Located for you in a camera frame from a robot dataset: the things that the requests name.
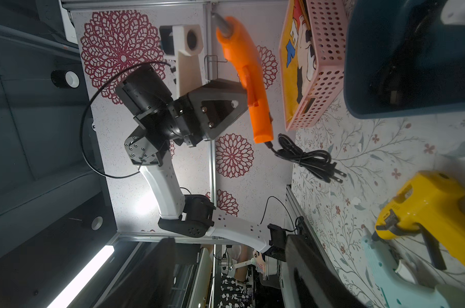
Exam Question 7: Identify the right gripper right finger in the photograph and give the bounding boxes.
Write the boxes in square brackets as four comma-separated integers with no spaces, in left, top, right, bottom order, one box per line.
[284,235,364,307]

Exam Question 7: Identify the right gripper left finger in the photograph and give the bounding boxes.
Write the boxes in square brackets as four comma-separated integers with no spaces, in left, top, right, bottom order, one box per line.
[98,237,176,307]

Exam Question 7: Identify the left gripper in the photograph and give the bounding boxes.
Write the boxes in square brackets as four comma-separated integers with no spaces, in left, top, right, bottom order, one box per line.
[169,79,249,146]

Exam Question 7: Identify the orange hot glue gun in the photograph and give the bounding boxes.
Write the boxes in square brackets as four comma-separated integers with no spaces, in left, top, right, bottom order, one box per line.
[212,13,273,144]

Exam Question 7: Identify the mint green hot glue gun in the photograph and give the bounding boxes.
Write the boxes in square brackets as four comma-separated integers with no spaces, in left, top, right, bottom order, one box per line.
[361,228,465,307]

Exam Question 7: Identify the black cord of orange gun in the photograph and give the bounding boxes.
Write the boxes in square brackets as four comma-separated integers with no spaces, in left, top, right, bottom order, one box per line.
[264,133,348,184]

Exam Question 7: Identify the black cord of white gun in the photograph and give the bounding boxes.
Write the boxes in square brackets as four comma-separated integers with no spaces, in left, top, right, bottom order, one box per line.
[370,0,449,109]

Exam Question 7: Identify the white hot glue gun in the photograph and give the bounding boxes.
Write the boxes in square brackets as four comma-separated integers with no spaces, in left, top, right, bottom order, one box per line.
[440,0,465,26]

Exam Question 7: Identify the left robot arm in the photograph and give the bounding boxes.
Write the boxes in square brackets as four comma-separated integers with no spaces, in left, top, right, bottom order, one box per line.
[110,61,287,261]

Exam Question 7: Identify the yellow hot glue gun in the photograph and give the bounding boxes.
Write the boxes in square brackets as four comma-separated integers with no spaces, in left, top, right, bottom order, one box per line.
[373,171,465,271]

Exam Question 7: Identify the teal plastic storage box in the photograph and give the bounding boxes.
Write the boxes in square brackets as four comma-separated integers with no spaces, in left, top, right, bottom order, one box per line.
[344,1,465,119]

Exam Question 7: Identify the yellow cartoon cloth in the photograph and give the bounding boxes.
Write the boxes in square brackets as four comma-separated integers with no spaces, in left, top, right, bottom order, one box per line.
[279,1,316,122]

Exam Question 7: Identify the pink perforated basket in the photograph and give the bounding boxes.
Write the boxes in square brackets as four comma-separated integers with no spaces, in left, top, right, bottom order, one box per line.
[278,0,349,132]

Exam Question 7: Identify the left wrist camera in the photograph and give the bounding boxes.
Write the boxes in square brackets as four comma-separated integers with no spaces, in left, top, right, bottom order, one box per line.
[159,24,204,98]

